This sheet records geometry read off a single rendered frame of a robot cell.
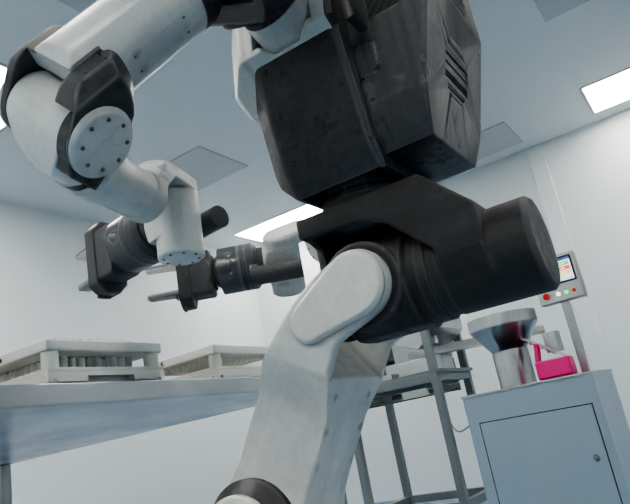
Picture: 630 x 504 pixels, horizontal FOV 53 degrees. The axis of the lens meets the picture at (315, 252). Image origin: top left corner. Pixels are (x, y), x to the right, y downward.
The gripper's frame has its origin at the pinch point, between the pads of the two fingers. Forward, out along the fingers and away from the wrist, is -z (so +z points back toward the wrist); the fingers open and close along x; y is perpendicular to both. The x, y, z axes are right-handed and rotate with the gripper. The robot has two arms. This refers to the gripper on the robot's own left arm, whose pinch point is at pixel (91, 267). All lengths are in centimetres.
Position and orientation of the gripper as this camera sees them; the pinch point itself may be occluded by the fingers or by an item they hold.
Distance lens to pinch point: 109.0
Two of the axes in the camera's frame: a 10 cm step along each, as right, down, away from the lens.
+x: 1.9, 9.4, -2.9
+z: 7.4, -3.3, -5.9
